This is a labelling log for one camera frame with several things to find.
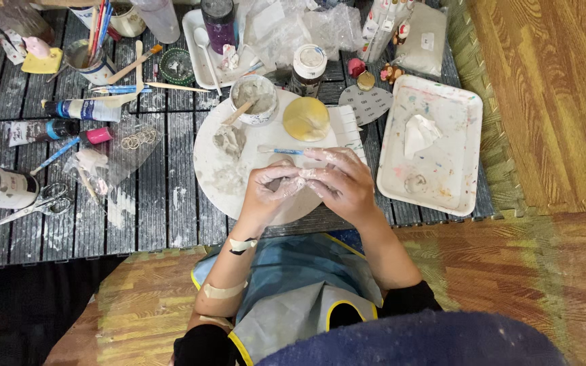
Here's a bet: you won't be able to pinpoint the person's left hand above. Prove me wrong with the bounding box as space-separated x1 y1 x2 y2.
238 160 307 236

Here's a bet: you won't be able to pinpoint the person's right hand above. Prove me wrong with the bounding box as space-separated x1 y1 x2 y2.
298 147 383 229

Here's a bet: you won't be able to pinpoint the white ribbed card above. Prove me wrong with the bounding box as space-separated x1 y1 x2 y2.
326 104 368 164

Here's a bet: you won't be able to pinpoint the yellow round sponge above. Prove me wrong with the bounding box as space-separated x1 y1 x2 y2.
282 97 331 143

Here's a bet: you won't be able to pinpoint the beige tape strip with black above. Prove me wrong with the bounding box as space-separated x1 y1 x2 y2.
229 237 258 256

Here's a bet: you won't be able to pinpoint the lump of grey clay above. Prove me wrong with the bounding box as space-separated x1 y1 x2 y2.
213 124 247 160

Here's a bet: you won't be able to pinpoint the round white work board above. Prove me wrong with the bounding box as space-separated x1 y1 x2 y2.
193 89 368 227

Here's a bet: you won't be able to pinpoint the round grey sandpaper disc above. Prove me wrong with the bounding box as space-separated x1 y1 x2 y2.
338 84 394 127

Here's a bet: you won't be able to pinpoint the white cup of clay slip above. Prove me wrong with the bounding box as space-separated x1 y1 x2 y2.
229 74 279 127

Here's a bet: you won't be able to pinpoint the wooden stick in cup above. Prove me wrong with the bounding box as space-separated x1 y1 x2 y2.
221 99 256 127

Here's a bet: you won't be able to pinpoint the blue apron with yellow trim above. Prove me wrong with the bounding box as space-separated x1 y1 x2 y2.
190 232 384 366

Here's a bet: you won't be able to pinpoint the brown jar with white lid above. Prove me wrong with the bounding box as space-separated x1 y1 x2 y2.
291 44 328 99

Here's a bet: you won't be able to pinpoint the crumpled white tissue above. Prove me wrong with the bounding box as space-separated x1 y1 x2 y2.
404 114 443 160

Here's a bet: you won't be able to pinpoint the small pink round figure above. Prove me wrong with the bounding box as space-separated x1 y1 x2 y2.
347 57 367 79

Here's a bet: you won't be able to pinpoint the large paint-stained white tray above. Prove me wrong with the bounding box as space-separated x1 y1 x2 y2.
376 74 484 218

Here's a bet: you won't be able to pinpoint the small brown monkey figurine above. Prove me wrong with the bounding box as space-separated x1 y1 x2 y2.
379 62 405 85

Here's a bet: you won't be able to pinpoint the crumpled white paper scrap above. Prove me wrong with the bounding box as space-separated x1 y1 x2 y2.
220 44 241 71

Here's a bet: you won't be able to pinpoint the clear crumpled plastic wrap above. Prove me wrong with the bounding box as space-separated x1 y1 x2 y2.
239 0 364 69

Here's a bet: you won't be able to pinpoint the pointed wooden stick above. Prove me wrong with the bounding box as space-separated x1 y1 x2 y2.
145 81 212 94

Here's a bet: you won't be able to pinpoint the small white rectangular tray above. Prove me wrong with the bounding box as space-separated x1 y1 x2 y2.
181 8 274 91

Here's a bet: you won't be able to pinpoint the pack of white markers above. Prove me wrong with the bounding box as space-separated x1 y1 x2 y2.
357 0 416 64

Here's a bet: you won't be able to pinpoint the clear bag of gold rings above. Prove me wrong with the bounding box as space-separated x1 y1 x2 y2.
101 114 164 188

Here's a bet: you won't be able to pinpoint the white plastic spoon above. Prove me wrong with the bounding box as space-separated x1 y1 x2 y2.
193 27 223 97

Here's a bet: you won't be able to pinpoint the small red white figurine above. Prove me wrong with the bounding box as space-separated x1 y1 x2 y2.
393 20 410 47

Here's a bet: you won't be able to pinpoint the green-rimmed round container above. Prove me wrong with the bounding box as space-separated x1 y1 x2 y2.
160 48 196 86

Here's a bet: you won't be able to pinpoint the grey powder bag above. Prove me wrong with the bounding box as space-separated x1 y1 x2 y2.
407 2 448 78

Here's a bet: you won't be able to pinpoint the purple glitter jar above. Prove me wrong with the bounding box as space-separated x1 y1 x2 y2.
200 0 238 56

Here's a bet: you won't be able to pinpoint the navy fleece garment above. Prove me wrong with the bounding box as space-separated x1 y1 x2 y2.
254 309 569 366

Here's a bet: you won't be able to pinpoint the flat wooden spatula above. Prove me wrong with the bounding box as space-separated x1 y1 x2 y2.
135 40 144 95

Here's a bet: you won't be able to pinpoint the pink capped tube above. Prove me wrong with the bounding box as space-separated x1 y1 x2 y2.
78 126 114 146

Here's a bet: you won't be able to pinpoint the wooden brush with orange ferrule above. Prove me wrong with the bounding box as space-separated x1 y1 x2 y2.
107 44 163 85

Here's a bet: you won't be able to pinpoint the thin blue tool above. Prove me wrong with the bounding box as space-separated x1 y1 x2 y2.
88 85 154 95

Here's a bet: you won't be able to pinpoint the small clear bag with pink bits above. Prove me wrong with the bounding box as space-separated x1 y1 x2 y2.
63 148 112 205

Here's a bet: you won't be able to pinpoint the clear plastic bottle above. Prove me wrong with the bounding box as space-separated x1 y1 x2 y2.
130 0 181 45

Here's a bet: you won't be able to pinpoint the white and blue paint tube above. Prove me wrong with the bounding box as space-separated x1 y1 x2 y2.
41 98 123 123

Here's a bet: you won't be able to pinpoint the white cup holding brushes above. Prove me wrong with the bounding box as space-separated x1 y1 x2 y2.
63 39 118 86

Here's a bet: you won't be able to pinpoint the metal tin can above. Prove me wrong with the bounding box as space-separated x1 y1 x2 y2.
109 3 147 39

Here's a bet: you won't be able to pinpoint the silver scissors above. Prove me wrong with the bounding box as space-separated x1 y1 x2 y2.
0 182 74 229

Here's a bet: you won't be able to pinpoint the bunch of brushes and pencils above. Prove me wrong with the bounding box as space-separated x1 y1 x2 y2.
85 0 117 68

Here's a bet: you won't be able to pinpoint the white tube with black cap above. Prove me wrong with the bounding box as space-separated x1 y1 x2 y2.
7 119 80 148

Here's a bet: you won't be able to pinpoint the yellow sponge block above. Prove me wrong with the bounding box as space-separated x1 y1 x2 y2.
20 47 64 75

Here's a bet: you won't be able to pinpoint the black and white bottle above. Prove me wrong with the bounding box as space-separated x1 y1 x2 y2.
0 162 41 210

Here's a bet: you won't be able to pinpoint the pink clay figure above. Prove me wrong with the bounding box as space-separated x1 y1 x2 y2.
23 36 53 60

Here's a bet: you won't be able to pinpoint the small white crumpled tube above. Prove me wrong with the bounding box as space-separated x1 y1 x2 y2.
0 29 27 66

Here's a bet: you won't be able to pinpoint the short blue-handled paintbrush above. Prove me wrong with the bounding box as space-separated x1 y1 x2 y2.
257 145 307 156

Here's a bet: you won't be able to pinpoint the long blue-handled paintbrush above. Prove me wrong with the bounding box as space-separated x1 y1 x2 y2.
29 136 81 177

